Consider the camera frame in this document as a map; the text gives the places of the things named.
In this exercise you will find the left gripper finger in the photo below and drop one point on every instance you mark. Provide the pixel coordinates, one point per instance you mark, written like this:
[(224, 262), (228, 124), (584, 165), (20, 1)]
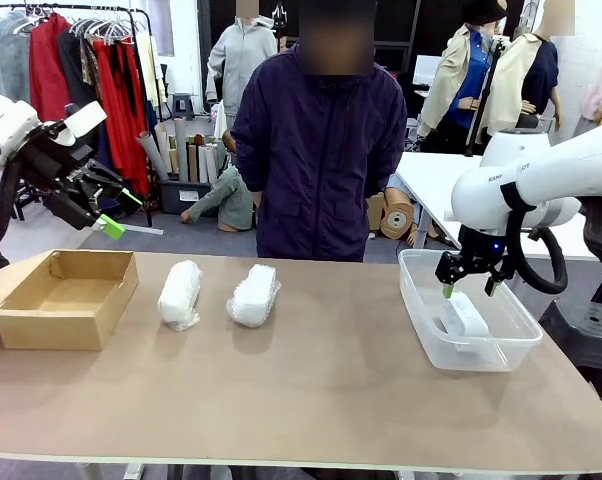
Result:
[(106, 180), (81, 217)]

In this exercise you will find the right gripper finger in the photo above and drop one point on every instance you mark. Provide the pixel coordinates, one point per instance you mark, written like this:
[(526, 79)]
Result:
[(448, 270), (498, 280)]

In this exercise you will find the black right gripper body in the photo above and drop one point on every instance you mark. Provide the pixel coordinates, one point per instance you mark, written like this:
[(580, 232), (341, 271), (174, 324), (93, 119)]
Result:
[(481, 252)]

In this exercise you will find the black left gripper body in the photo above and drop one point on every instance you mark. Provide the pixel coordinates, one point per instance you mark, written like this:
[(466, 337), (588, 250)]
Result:
[(56, 165)]

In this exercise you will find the white unwrapped digital clock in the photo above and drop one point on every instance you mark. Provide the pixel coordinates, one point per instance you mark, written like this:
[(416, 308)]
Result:
[(466, 317)]

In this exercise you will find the bubble-wrapped white clock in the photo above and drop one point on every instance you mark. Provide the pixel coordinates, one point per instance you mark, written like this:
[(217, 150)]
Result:
[(253, 297), (181, 295)]

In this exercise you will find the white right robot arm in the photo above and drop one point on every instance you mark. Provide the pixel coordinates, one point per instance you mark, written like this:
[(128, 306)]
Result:
[(556, 175)]

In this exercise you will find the navy hanging garment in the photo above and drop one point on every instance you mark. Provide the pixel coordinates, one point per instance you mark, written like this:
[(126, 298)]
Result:
[(112, 175)]

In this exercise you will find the slanted grey paper roll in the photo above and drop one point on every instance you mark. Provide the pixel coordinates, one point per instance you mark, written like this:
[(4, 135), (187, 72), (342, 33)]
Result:
[(151, 155)]

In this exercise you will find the red dress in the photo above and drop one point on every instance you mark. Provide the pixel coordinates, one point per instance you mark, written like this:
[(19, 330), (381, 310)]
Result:
[(121, 125)]

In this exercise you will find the white bar on floor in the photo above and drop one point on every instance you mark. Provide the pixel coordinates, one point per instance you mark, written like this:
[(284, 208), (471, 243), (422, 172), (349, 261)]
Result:
[(141, 230)]

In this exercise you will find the cream paper roll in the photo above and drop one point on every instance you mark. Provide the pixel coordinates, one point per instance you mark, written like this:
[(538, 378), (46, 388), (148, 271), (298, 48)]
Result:
[(163, 145)]

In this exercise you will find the black storage bin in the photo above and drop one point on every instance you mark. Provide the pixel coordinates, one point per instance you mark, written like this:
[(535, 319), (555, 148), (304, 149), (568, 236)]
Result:
[(173, 197)]

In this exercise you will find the large brown paper roll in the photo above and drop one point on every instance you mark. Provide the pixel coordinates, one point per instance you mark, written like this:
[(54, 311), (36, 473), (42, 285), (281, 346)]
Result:
[(396, 220)]

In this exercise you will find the clear plastic container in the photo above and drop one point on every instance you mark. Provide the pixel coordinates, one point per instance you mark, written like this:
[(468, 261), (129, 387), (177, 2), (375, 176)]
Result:
[(481, 357)]

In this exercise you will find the tall grey paper roll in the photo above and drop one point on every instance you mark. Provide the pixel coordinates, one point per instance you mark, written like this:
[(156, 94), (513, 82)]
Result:
[(181, 150)]

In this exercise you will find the brown paper tube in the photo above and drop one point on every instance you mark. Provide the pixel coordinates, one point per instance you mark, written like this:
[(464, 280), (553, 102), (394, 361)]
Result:
[(192, 165)]

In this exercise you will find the white table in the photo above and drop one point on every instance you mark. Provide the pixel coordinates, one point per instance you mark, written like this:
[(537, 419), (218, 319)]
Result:
[(431, 180)]

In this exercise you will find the red coat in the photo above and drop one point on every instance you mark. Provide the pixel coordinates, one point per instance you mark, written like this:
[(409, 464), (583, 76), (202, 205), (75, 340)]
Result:
[(48, 75)]

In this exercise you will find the black hanging garment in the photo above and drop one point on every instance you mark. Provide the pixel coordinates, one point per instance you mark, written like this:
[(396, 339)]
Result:
[(73, 75)]

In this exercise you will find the small cardboard carton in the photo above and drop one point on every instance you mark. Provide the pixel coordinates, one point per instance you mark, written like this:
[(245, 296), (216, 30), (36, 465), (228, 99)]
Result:
[(376, 212)]

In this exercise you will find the black plastic stool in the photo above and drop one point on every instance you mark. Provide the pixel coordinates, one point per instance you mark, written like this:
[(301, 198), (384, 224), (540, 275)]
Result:
[(586, 330)]

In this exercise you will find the white paper tube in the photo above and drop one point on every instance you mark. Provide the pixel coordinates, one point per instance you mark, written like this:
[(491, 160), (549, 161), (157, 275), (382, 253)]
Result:
[(211, 165)]

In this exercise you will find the small grey stool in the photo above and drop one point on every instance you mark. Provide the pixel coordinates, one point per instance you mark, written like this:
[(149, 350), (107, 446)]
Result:
[(183, 100)]

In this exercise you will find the light grey fuzzy coat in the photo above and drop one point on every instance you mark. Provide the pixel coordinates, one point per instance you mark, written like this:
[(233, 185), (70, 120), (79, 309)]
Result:
[(11, 60)]

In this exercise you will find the brown cardboard box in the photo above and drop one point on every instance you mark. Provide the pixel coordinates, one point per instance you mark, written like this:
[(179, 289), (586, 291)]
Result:
[(56, 330)]

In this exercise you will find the cream hanging garment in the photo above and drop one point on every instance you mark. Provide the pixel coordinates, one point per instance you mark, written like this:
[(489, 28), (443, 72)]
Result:
[(146, 70)]

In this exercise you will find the kneeling mannequin in green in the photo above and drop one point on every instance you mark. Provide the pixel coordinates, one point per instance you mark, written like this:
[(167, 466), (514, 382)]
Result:
[(231, 195)]

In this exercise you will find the black tripod pole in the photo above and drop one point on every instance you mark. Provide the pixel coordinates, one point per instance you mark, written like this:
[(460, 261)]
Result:
[(486, 100)]

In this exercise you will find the black metal clothes rack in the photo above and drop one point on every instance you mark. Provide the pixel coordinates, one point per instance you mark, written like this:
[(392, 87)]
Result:
[(81, 8)]

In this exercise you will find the person in navy jacket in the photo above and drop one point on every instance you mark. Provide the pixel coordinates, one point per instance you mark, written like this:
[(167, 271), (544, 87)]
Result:
[(321, 160)]

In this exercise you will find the mannequin beige jacket blue shirt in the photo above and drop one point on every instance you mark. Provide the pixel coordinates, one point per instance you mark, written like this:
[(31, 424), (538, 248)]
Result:
[(461, 75)]

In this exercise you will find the mannequin cream vest navy shirt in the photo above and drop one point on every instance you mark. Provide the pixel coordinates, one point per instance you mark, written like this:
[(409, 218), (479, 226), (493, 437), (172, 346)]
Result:
[(511, 75)]

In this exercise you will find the mannequin in grey hoodie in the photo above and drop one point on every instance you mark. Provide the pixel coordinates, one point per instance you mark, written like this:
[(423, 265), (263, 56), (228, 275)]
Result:
[(241, 55)]

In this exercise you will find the white box on shelf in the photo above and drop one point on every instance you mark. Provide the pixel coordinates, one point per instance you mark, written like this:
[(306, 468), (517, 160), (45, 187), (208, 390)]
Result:
[(426, 70)]

